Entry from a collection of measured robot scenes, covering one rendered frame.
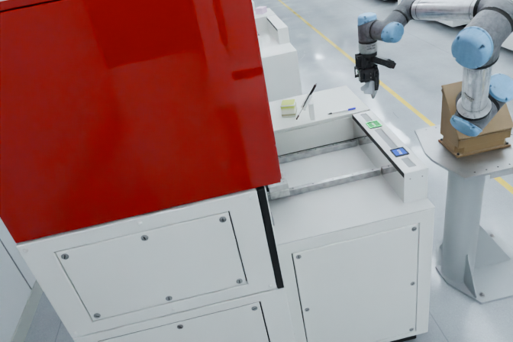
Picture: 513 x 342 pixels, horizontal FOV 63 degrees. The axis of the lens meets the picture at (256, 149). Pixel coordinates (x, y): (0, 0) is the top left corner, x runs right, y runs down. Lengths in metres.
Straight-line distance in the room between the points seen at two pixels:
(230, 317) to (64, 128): 0.81
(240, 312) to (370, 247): 0.57
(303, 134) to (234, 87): 1.06
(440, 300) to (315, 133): 1.09
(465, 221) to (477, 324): 0.50
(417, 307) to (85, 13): 1.74
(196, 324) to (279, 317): 0.28
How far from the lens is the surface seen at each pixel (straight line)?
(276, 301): 1.48
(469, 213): 2.25
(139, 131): 1.07
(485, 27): 1.44
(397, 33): 1.70
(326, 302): 1.86
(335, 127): 2.08
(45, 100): 1.08
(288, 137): 2.04
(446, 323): 2.40
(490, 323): 2.45
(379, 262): 1.79
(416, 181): 1.69
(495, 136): 2.06
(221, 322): 1.52
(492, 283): 2.60
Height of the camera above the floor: 1.89
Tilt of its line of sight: 30 degrees down
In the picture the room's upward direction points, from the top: 11 degrees counter-clockwise
